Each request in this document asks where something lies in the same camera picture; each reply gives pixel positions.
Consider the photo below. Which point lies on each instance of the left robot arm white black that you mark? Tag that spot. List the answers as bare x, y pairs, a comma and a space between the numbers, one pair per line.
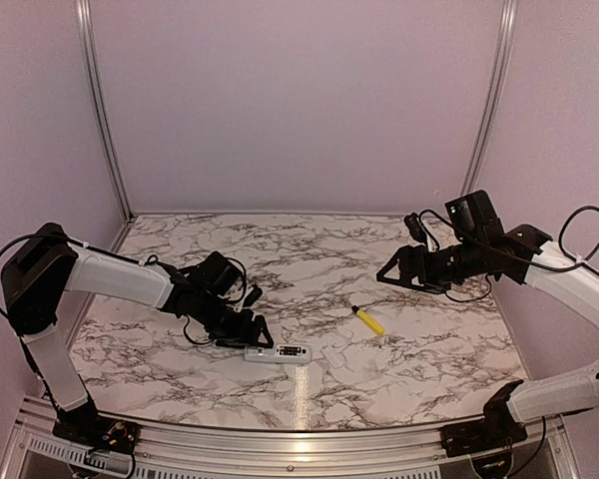
39, 271

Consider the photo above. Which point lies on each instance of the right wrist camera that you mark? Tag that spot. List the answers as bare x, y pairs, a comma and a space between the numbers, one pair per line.
419, 232

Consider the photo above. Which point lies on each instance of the left aluminium frame post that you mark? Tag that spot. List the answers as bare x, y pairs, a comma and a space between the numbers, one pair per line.
88, 42

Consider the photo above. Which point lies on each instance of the white battery compartment cover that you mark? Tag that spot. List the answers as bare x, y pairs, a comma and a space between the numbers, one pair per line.
334, 359

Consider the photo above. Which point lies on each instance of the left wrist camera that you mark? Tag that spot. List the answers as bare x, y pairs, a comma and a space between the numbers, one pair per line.
252, 296

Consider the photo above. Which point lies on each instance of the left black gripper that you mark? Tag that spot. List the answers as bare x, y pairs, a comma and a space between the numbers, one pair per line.
240, 336

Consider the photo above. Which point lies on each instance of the right aluminium frame post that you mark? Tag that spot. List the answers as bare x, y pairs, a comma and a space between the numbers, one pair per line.
496, 85

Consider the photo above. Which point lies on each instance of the white remote control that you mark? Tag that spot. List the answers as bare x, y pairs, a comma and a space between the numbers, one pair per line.
279, 354

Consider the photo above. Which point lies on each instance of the front aluminium rail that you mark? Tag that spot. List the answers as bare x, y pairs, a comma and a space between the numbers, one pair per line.
166, 450

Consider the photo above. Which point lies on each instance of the aluminium frame post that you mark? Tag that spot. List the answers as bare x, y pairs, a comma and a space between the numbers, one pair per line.
88, 42
496, 85

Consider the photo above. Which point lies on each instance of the yellow handled screwdriver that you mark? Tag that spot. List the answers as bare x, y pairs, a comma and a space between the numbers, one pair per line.
369, 321

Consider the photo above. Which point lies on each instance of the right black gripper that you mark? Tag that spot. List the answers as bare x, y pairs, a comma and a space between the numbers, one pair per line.
407, 254

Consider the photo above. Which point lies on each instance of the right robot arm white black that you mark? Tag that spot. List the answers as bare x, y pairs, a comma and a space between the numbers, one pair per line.
528, 256

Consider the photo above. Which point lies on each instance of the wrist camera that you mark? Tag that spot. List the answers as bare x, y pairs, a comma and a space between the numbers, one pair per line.
252, 296
419, 232

